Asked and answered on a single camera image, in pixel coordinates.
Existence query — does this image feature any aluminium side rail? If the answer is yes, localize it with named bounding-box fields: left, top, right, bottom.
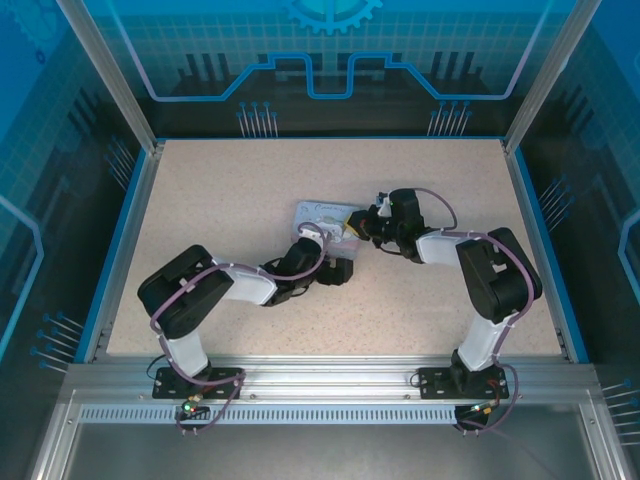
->
left=82, top=142, right=164, bottom=364
left=501, top=139, right=590, bottom=364

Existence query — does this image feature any grey metal tray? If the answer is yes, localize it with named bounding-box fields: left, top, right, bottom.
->
left=29, top=389, right=640, bottom=480

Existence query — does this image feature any perforated metal cable duct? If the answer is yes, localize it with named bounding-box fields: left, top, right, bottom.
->
left=78, top=405, right=466, bottom=422

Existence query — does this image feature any aluminium frame post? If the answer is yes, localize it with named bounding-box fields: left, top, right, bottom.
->
left=501, top=0, right=585, bottom=154
left=53, top=0, right=162, bottom=154

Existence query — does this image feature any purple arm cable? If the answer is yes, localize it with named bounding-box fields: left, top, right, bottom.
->
left=417, top=187, right=546, bottom=436
left=149, top=223, right=332, bottom=436

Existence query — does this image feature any small LED connector board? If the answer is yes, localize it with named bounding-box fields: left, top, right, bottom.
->
left=455, top=397, right=502, bottom=431
left=180, top=393, right=210, bottom=422

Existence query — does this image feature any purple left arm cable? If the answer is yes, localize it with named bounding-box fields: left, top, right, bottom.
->
left=149, top=223, right=332, bottom=436

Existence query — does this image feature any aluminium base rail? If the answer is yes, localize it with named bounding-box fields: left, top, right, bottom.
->
left=64, top=355, right=604, bottom=401

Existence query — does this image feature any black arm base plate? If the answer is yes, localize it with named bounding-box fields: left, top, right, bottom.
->
left=417, top=365, right=507, bottom=400
left=152, top=365, right=247, bottom=400

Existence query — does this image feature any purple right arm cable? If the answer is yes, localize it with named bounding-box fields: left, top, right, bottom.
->
left=417, top=187, right=546, bottom=436

